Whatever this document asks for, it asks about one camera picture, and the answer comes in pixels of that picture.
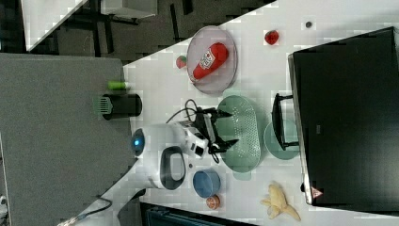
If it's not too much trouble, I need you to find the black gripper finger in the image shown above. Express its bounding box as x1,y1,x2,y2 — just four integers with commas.
215,139,238,153
215,109,231,119

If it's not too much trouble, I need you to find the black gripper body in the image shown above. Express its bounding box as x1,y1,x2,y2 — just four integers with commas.
184,107,220,154

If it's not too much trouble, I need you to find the green plastic strainer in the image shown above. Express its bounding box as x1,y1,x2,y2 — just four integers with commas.
215,95,263,181

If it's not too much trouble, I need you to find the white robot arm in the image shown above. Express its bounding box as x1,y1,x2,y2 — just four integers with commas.
56,107,236,226

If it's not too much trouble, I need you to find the blue bowl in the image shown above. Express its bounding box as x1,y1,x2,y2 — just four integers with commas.
193,169,221,199

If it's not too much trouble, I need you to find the clear pink plate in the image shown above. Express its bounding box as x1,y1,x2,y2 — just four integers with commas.
186,26,238,95

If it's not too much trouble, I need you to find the red ketchup bottle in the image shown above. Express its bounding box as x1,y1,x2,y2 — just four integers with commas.
193,42,229,80

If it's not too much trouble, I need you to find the strawberry near plate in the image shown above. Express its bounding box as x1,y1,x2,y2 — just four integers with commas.
176,56,186,69

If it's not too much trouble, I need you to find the green mug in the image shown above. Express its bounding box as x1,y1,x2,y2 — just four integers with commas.
263,120,299,160

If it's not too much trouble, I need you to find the peeled banana toy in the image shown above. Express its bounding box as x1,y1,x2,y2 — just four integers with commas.
261,184,301,221

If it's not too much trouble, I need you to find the strawberry near oven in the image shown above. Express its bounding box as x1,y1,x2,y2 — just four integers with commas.
264,30,279,45

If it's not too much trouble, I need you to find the green marker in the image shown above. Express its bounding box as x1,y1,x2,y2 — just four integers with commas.
107,81,131,90

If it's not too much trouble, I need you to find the teal crate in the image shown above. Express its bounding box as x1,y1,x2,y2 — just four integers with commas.
143,207,251,226

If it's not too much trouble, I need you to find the green brush head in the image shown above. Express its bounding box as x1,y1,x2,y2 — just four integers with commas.
93,96,113,115

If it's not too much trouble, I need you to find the black toaster oven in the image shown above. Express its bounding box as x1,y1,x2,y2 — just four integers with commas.
288,26,399,216

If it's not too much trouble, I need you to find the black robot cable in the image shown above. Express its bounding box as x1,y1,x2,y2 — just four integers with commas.
165,98,200,124

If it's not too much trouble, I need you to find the black cylinder mount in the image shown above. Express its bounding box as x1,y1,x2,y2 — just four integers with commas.
103,94,143,121

